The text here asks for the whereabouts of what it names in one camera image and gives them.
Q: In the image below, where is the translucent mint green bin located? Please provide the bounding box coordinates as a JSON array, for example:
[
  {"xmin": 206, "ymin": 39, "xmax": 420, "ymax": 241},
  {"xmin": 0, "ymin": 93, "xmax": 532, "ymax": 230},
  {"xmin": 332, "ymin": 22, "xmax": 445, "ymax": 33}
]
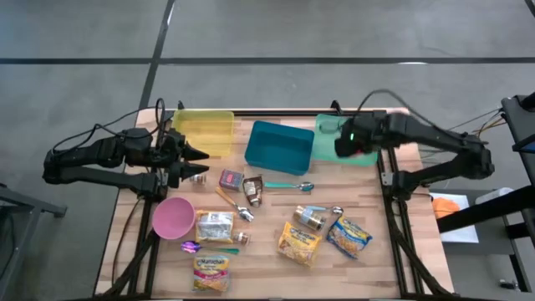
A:
[{"xmin": 312, "ymin": 113, "xmax": 380, "ymax": 167}]

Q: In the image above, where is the pink plastic bowl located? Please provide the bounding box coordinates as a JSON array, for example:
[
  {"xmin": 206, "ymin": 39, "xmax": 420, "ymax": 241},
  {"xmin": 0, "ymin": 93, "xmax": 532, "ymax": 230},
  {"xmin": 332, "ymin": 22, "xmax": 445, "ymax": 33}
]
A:
[{"xmin": 151, "ymin": 196, "xmax": 196, "ymax": 241}]

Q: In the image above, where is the brown foil packet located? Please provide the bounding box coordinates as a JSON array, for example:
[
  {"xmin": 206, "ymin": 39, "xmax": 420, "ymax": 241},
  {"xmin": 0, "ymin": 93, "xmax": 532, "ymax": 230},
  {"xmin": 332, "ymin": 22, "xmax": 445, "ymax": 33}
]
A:
[{"xmin": 242, "ymin": 175, "xmax": 264, "ymax": 208}]

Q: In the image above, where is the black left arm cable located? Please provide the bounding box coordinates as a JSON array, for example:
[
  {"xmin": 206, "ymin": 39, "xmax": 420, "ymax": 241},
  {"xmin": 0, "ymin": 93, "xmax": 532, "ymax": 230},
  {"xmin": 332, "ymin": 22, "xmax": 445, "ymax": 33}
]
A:
[{"xmin": 52, "ymin": 98, "xmax": 166, "ymax": 154}]

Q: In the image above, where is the white box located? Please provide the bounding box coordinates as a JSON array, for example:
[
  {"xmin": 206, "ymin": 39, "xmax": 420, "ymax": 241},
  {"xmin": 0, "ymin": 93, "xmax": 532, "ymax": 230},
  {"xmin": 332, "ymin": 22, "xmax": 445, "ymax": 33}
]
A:
[{"xmin": 474, "ymin": 186, "xmax": 515, "ymax": 206}]

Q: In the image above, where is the translucent yellow plastic bin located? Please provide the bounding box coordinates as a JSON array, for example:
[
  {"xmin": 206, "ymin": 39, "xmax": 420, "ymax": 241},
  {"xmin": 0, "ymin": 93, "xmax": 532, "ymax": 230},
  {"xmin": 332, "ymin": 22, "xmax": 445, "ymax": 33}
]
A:
[{"xmin": 171, "ymin": 109, "xmax": 235, "ymax": 158}]

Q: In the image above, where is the black aluminium table frame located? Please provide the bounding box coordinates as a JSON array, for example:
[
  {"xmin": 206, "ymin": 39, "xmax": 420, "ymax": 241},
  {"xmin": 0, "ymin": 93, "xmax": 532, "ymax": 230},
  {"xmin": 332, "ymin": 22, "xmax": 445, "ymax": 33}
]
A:
[{"xmin": 94, "ymin": 99, "xmax": 456, "ymax": 301}]

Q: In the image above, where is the white paper sheet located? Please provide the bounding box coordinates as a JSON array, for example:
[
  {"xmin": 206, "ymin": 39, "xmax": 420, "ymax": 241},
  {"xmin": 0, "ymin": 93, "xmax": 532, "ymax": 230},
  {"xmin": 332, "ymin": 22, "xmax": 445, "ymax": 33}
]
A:
[{"xmin": 429, "ymin": 191, "xmax": 480, "ymax": 244}]

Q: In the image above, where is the teal handled metal spoon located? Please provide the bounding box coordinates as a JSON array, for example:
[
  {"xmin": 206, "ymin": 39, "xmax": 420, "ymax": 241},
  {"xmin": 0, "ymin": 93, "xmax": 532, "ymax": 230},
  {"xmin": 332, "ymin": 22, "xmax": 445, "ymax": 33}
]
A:
[{"xmin": 263, "ymin": 181, "xmax": 315, "ymax": 193}]

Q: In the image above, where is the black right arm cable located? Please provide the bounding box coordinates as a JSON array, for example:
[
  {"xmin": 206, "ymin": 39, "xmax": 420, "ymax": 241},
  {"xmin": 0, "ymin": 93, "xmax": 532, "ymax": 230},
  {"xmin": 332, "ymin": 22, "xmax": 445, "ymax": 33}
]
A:
[{"xmin": 356, "ymin": 88, "xmax": 424, "ymax": 123}]

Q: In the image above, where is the blue ramen noodle pack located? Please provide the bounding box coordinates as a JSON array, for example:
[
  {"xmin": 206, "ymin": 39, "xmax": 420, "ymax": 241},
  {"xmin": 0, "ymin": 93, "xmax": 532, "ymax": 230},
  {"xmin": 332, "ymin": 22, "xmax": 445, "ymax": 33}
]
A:
[{"xmin": 325, "ymin": 215, "xmax": 374, "ymax": 260}]

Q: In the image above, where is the black equipment cart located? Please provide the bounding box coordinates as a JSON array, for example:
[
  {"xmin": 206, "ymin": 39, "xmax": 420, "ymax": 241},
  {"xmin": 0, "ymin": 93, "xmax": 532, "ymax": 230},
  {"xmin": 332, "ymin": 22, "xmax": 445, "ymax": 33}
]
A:
[{"xmin": 500, "ymin": 89, "xmax": 535, "ymax": 189}]

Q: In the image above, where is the grey metal stand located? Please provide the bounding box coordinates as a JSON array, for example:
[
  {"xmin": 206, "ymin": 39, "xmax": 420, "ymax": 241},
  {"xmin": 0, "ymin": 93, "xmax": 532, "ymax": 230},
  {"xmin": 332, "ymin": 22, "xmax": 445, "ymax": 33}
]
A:
[{"xmin": 0, "ymin": 182, "xmax": 68, "ymax": 301}]

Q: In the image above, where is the pink and yellow ramen pack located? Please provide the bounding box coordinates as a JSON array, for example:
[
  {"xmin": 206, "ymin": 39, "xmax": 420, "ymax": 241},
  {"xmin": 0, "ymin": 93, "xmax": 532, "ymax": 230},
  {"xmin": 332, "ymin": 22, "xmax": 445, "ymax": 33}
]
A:
[{"xmin": 192, "ymin": 255, "xmax": 231, "ymax": 293}]

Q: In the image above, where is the silvery yellow ramen pack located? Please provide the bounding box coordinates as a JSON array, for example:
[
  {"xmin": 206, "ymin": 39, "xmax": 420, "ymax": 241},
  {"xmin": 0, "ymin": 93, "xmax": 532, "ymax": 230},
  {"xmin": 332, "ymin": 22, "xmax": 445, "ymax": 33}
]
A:
[{"xmin": 194, "ymin": 209, "xmax": 236, "ymax": 245}]

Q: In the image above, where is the black slanted bar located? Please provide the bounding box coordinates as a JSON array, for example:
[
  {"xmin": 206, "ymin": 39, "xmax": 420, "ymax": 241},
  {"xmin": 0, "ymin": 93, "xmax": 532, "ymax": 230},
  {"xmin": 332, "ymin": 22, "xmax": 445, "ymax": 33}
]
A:
[{"xmin": 436, "ymin": 186, "xmax": 535, "ymax": 234}]

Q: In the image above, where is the orange cloth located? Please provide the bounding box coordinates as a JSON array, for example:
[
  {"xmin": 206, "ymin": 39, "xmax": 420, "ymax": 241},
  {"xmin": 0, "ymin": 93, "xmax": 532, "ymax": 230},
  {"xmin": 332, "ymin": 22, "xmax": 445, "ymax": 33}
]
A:
[{"xmin": 431, "ymin": 196, "xmax": 461, "ymax": 220}]

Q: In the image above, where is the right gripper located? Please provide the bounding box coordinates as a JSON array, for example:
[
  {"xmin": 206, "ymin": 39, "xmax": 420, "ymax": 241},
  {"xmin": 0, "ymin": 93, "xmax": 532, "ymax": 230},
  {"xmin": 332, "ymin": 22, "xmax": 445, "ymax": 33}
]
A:
[{"xmin": 334, "ymin": 113, "xmax": 380, "ymax": 159}]

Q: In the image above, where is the yellow creamy chicken ramen pack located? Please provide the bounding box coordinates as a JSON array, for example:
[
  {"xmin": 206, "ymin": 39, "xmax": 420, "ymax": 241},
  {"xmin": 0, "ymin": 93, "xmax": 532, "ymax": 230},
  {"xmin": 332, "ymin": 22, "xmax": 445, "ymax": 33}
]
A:
[{"xmin": 277, "ymin": 221, "xmax": 323, "ymax": 268}]

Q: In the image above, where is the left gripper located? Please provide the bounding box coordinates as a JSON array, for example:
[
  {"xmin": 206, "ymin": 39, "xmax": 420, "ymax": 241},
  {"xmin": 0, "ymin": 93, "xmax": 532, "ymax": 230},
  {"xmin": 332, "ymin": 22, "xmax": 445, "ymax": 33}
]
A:
[{"xmin": 155, "ymin": 128, "xmax": 210, "ymax": 190}]

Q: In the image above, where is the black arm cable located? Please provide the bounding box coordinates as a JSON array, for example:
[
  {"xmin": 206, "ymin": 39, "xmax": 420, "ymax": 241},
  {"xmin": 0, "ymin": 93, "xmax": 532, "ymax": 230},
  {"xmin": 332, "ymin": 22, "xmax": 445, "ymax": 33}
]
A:
[
  {"xmin": 52, "ymin": 98, "xmax": 166, "ymax": 154},
  {"xmin": 356, "ymin": 88, "xmax": 424, "ymax": 123}
]

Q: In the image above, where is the red patterned tin box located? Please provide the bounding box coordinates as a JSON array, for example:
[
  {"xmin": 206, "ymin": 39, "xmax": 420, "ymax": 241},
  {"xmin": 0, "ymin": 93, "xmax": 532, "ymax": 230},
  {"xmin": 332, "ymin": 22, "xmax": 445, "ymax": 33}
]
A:
[{"xmin": 218, "ymin": 168, "xmax": 245, "ymax": 192}]

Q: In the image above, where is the blue handled metal scoop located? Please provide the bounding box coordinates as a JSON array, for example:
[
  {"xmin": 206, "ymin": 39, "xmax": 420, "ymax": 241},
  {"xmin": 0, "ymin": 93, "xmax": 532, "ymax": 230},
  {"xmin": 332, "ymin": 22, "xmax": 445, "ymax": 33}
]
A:
[{"xmin": 308, "ymin": 204, "xmax": 344, "ymax": 217}]

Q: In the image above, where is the teal blue plastic bin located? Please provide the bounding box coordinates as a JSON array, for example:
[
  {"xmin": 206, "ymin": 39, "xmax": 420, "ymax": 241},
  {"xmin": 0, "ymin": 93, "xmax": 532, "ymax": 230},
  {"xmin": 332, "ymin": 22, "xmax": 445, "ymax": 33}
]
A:
[{"xmin": 244, "ymin": 120, "xmax": 315, "ymax": 176}]

